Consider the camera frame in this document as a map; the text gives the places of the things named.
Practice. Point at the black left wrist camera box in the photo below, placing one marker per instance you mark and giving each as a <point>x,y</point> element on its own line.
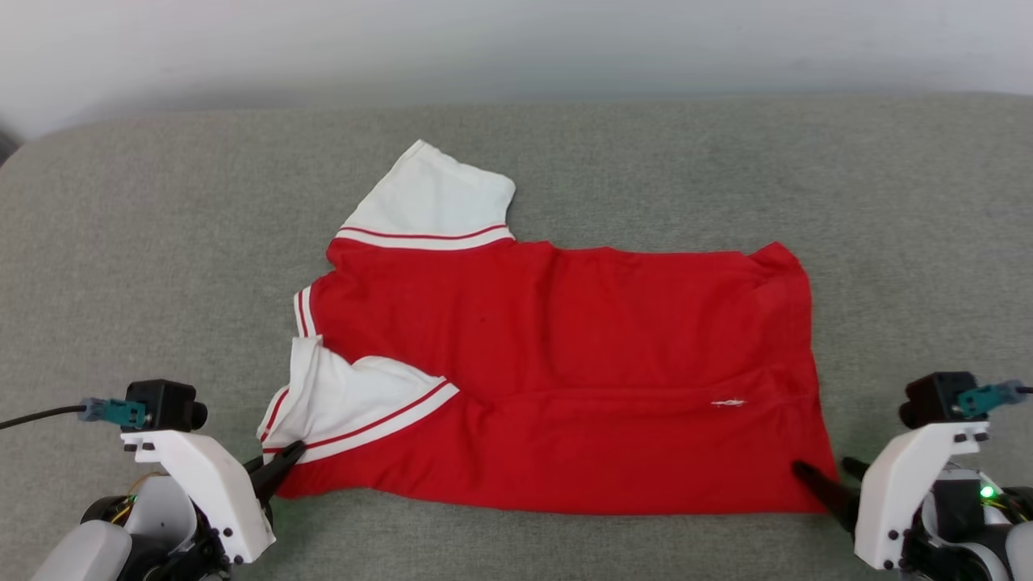
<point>165,403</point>

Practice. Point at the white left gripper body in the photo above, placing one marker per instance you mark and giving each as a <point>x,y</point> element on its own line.
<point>210,484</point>

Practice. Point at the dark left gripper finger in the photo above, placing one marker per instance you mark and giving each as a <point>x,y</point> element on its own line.
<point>253,466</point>
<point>277,472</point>

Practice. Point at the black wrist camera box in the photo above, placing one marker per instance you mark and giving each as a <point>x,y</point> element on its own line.
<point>936,399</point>
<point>165,403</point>

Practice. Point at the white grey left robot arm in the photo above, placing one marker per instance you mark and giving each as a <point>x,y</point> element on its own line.
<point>97,549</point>

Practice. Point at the teal camera connector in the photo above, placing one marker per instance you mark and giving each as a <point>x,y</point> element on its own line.
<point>117,412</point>
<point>989,398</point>

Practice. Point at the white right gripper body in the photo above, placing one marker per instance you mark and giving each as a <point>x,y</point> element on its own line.
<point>896,500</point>

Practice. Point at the teal left camera connector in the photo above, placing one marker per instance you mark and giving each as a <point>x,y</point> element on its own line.
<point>117,412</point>

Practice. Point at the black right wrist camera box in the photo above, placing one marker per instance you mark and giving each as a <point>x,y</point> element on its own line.
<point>936,399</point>

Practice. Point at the red polo shirt white sleeves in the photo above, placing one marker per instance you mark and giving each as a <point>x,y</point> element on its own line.
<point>565,371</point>

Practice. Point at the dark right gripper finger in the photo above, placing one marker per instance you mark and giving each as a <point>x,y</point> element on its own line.
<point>858,469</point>
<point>831,494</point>

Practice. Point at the teal right camera connector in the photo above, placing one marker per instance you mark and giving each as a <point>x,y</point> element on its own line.
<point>989,398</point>

